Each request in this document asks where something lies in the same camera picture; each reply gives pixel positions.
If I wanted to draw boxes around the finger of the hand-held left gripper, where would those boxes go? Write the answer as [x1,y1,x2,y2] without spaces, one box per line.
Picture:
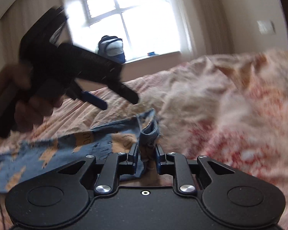
[67,80,108,110]
[105,75,140,105]

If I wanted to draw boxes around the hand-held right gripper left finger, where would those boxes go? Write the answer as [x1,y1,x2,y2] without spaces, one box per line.
[56,144,141,195]

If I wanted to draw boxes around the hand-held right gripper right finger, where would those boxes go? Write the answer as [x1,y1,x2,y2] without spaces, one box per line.
[156,145,236,195]

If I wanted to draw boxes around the blue printed pants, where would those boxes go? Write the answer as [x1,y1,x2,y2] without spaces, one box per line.
[0,108,162,194]

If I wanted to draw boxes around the person's left hand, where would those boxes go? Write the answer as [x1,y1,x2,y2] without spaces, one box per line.
[0,62,63,133]

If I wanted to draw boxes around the dark blue backpack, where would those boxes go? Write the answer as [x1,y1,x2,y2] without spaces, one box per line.
[97,35,126,64]

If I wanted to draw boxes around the white window sill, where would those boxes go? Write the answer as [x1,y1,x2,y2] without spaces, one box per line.
[124,51,183,64]

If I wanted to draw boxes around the beige curtain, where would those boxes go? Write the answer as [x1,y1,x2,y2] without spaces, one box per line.
[168,0,234,61]
[0,0,71,82]

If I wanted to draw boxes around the white framed window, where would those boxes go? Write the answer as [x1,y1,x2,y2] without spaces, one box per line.
[80,0,190,60]

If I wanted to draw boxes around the pink floral blanket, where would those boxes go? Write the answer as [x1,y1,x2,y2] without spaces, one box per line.
[0,48,288,230]

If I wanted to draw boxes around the white wall switch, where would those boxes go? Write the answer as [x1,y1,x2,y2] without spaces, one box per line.
[257,20,276,34]

